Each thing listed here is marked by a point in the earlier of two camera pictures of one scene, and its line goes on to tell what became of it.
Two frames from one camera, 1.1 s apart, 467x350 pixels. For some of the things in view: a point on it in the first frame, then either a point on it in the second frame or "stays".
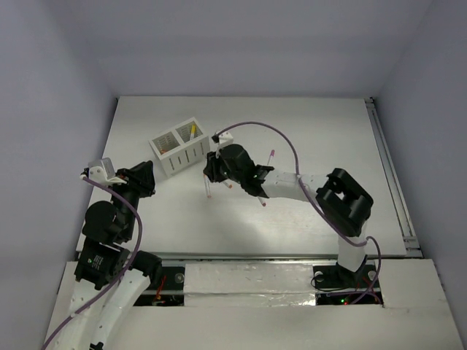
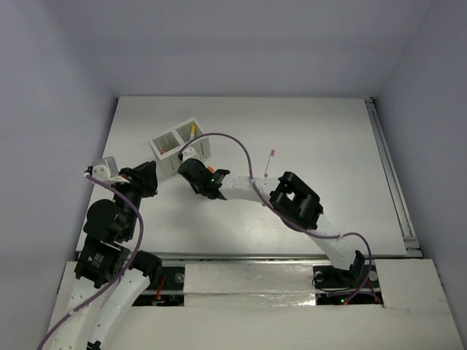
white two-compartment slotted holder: [182, 146] stays
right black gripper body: [220, 170] -> [198, 189]
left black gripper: [136, 179] stays
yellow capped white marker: [193, 127] stays
